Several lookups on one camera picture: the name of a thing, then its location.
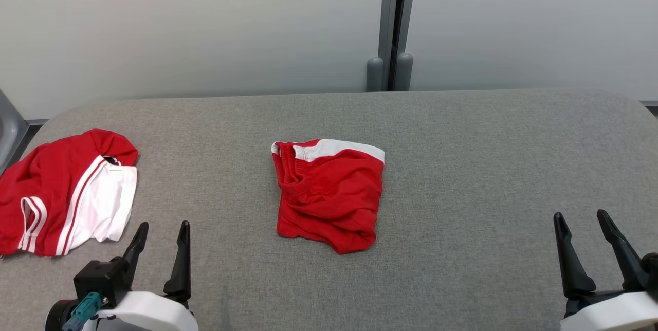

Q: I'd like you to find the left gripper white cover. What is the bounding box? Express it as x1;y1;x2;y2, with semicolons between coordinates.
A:
82;220;199;331

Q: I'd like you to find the red shorts white trim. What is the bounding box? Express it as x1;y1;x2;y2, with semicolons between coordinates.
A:
271;138;386;255

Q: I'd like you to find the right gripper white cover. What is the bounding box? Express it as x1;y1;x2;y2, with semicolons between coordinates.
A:
553;209;658;331

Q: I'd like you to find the red white number t-shirt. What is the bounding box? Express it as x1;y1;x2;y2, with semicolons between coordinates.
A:
0;128;139;259

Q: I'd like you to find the grey partition post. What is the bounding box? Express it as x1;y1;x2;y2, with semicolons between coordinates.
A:
366;0;418;92
0;89;30;173

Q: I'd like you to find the left black cable teal plug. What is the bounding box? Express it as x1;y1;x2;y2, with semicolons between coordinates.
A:
62;292;104;331

